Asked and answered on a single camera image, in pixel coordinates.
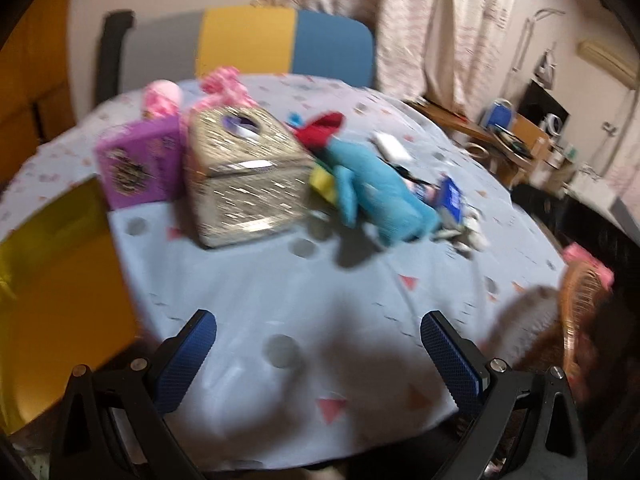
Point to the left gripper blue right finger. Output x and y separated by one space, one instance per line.
460 364

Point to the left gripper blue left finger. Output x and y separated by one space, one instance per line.
179 359

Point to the blue tissue pack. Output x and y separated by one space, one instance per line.
448 204

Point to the white socks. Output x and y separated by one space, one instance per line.
469 236

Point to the patterned light blue tablecloth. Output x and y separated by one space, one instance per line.
318 353

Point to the pink fabric couch cover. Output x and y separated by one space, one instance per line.
575 252

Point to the ornate silver tissue box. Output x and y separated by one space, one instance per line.
246 175

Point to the purple printed box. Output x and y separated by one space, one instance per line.
141 162

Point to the blue plush toy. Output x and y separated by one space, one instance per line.
367 185

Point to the wooden side table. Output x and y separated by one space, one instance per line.
511 168

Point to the yellow green scrub sponge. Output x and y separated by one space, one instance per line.
322 182

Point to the white foam sponge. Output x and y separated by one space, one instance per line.
390 148

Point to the red plush toy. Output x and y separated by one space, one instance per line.
314 135

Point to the blue folding chair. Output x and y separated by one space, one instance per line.
499 113

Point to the pink spotted plush toy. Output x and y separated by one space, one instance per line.
222 87

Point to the multicolour upholstered chair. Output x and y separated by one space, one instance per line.
256 40

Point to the patterned beige curtain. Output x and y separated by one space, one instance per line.
444 50

